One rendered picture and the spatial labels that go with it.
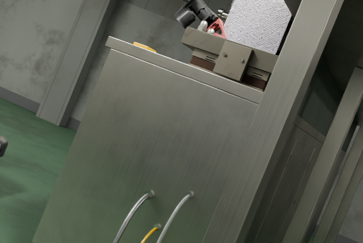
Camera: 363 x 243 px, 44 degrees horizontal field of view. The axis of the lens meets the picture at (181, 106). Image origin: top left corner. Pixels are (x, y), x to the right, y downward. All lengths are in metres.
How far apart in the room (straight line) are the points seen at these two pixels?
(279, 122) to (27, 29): 5.07
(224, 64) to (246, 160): 0.69
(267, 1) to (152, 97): 0.57
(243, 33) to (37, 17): 4.23
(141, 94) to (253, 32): 0.49
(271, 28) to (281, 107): 0.90
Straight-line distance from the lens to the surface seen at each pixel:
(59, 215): 1.70
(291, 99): 0.83
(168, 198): 1.46
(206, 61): 1.54
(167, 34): 5.18
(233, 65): 1.47
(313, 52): 0.84
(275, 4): 1.73
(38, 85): 5.58
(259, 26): 1.72
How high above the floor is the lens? 0.78
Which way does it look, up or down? 1 degrees down
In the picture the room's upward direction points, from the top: 22 degrees clockwise
